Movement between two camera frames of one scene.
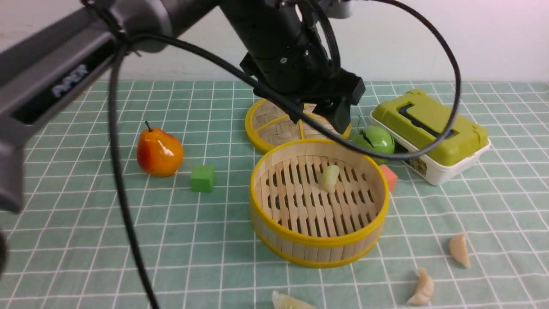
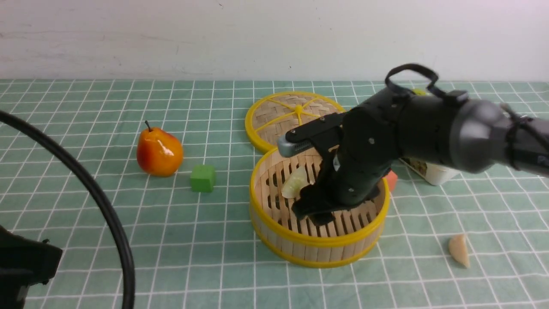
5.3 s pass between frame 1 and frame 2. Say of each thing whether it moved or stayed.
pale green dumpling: moved
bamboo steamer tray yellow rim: stayed
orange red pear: stayed
